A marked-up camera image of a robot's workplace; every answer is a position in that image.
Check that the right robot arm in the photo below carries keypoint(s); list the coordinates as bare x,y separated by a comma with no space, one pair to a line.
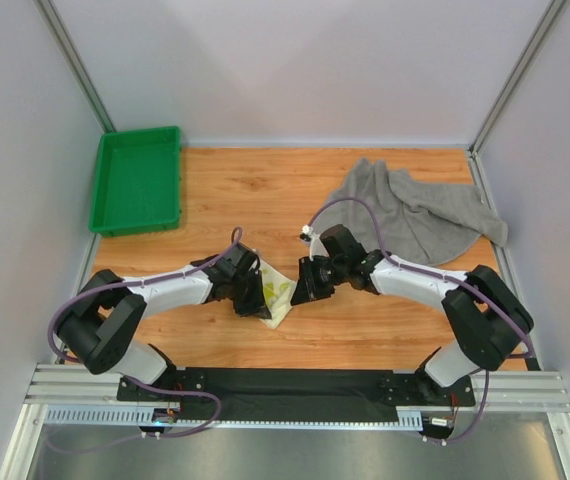
487,320

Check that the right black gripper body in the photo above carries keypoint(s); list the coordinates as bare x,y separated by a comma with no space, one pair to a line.
312,279

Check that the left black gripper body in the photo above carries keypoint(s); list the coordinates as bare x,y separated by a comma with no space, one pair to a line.
246,292

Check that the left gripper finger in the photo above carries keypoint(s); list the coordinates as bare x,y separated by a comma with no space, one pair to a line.
241,314
263,313

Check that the right aluminium corner post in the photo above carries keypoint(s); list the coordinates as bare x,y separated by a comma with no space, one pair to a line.
525,61

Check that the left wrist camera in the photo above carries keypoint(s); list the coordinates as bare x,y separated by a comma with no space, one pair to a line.
248,261

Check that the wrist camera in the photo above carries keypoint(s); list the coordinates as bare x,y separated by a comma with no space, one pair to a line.
312,240
248,261

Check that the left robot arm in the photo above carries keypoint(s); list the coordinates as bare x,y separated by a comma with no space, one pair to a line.
98,326

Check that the green plastic tray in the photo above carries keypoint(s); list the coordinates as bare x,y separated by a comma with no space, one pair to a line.
137,182

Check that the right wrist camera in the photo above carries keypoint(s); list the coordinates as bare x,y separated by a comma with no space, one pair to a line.
312,240

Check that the yellow green patterned towel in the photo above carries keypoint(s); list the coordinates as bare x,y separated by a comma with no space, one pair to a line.
277,292

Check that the aluminium frame rail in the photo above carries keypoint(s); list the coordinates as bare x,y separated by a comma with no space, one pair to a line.
72,395

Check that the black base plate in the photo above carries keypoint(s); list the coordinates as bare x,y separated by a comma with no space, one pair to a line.
297,395

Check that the aluminium corner post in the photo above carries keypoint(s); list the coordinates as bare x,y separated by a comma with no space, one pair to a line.
525,61
65,43

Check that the left aluminium corner post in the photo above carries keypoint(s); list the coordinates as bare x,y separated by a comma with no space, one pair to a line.
65,43

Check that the grey towel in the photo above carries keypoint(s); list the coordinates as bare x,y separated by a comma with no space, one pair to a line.
423,222

